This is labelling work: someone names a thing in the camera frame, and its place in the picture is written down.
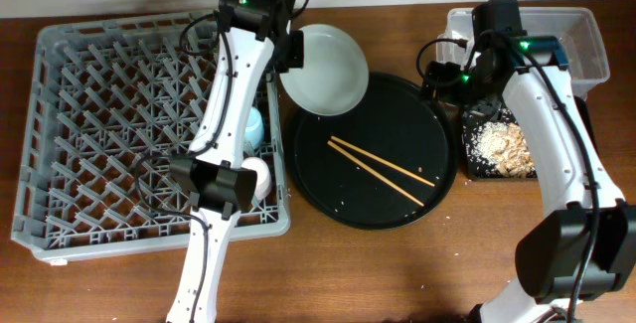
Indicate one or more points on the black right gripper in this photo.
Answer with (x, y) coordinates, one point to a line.
(449, 71)

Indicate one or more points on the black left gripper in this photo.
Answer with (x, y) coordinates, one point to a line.
(296, 55)

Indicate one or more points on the grey round plate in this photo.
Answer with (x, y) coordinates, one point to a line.
(335, 74)

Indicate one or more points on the food scraps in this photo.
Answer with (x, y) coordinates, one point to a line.
(499, 149)

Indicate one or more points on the light blue plastic cup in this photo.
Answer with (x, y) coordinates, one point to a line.
(254, 130)

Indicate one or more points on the wooden chopstick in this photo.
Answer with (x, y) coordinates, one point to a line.
(341, 142)
(374, 173)

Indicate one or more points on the pink plastic cup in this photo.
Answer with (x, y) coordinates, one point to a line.
(263, 184)

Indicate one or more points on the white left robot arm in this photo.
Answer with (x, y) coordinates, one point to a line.
(253, 34)

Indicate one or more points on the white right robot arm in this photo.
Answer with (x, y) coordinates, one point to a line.
(585, 245)

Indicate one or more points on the grey dishwasher rack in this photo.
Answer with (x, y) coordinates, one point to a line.
(104, 94)

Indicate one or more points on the round black tray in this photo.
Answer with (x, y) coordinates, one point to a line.
(393, 122)

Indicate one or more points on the black rectangular tray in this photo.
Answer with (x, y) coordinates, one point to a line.
(470, 122)

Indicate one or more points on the clear plastic bin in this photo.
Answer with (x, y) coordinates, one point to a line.
(575, 28)

